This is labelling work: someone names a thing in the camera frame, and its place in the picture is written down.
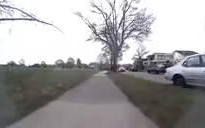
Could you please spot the pale house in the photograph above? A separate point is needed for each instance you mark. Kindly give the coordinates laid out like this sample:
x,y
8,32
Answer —
x,y
170,56

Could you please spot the distant row of trees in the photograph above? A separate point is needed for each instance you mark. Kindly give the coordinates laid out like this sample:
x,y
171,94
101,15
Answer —
x,y
56,63

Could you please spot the distant pale car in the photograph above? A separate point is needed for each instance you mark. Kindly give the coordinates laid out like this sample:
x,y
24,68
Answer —
x,y
122,69

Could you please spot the grass verge strip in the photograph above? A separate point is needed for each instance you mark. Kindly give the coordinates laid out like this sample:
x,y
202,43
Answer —
x,y
150,96

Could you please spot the wide grass field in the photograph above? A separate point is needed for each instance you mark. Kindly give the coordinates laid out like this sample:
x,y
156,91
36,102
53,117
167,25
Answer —
x,y
36,86

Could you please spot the tall bare tree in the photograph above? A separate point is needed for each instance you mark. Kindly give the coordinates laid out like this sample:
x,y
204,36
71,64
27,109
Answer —
x,y
115,36

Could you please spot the white car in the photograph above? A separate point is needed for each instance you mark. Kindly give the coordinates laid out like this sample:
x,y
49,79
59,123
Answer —
x,y
196,70

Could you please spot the small bare tree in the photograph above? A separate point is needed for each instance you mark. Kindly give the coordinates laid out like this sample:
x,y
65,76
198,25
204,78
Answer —
x,y
140,55

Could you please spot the grey concrete sidewalk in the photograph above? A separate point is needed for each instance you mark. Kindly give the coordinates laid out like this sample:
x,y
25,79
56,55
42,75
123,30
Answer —
x,y
93,100

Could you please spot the dark parked vehicle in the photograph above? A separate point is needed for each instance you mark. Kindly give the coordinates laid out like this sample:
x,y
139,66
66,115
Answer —
x,y
157,67

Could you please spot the bare overhanging branch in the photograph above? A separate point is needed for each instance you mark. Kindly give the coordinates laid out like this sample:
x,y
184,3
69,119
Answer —
x,y
20,16

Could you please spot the grey asphalt road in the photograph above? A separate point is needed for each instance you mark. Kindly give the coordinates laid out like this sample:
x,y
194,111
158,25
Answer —
x,y
146,77

